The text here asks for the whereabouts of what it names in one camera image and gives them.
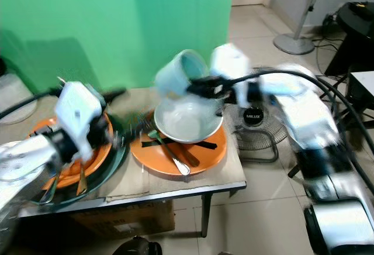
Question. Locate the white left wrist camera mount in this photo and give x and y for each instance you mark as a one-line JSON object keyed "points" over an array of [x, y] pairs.
{"points": [[82, 112]]}

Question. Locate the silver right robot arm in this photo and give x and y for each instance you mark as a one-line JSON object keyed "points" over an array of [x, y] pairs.
{"points": [[304, 114]]}

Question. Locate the green backdrop cloth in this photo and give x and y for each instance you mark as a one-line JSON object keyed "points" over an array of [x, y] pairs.
{"points": [[111, 21]]}

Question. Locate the white desk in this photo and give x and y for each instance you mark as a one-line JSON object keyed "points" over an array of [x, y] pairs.
{"points": [[363, 91]]}

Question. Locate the grey standing fan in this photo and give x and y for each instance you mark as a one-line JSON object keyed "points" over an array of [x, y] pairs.
{"points": [[293, 43]]}

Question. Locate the orange plate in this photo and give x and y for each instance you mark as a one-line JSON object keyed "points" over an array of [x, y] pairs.
{"points": [[210, 155], [73, 173]]}

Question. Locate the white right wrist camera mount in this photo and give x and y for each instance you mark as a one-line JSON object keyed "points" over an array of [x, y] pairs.
{"points": [[231, 65]]}

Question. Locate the black stand leg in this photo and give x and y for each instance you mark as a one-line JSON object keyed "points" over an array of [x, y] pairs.
{"points": [[293, 170]]}

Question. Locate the black floor fan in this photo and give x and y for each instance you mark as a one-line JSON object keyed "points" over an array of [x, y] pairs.
{"points": [[260, 132]]}

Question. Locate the black case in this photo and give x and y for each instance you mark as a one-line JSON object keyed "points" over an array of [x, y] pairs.
{"points": [[353, 38]]}

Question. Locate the brown wooden spoon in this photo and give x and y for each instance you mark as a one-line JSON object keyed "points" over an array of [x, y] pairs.
{"points": [[190, 157]]}

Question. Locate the black chopstick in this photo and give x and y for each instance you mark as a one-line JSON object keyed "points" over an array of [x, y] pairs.
{"points": [[204, 144]]}

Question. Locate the dark metal fork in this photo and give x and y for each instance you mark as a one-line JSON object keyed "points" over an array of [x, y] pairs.
{"points": [[51, 190]]}

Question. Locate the silver metal spoon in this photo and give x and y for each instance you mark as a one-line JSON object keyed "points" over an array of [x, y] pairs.
{"points": [[175, 160]]}

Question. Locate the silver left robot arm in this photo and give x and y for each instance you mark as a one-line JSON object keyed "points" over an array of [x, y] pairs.
{"points": [[23, 167]]}

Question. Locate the black robot foot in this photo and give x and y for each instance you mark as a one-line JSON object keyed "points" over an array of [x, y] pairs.
{"points": [[137, 246]]}

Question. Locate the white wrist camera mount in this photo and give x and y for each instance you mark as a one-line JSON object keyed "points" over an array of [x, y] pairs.
{"points": [[231, 65], [82, 112]]}

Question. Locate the dark green plate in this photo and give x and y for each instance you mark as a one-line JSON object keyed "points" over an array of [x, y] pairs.
{"points": [[108, 170]]}

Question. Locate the brown table cover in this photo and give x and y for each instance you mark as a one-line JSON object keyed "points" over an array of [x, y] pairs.
{"points": [[152, 188]]}

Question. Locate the white bowl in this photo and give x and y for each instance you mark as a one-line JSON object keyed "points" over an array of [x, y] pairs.
{"points": [[188, 123]]}

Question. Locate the grey metal table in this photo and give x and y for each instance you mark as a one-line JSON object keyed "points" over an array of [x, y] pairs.
{"points": [[222, 189]]}

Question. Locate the golden spoon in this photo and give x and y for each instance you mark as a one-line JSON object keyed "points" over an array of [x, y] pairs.
{"points": [[81, 182]]}

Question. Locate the pale blue cup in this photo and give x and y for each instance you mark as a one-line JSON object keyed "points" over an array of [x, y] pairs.
{"points": [[175, 75]]}

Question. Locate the silver metal fork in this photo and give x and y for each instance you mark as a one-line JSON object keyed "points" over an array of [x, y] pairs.
{"points": [[141, 131]]}

